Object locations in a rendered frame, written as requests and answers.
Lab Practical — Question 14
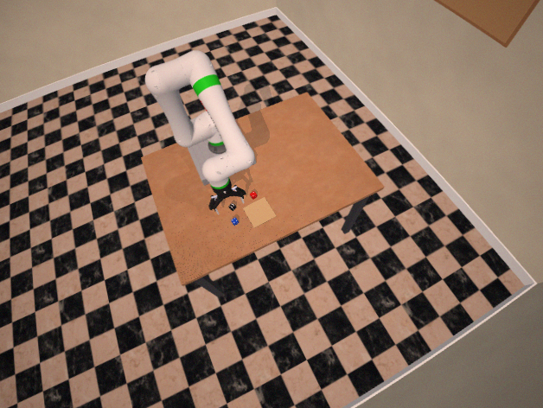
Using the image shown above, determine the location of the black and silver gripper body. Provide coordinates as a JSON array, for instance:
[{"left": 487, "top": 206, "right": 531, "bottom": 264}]
[{"left": 217, "top": 188, "right": 233, "bottom": 199}]

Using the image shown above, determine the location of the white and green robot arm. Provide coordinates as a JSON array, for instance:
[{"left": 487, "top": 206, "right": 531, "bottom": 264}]
[{"left": 145, "top": 50, "right": 255, "bottom": 194}]

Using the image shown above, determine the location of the tan square mat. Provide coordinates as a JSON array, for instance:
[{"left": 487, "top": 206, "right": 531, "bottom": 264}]
[{"left": 243, "top": 197, "right": 276, "bottom": 228}]

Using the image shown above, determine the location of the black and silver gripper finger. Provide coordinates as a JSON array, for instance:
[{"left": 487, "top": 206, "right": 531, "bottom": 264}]
[
  {"left": 229, "top": 185, "right": 246, "bottom": 203},
  {"left": 209, "top": 195, "right": 225, "bottom": 214}
]

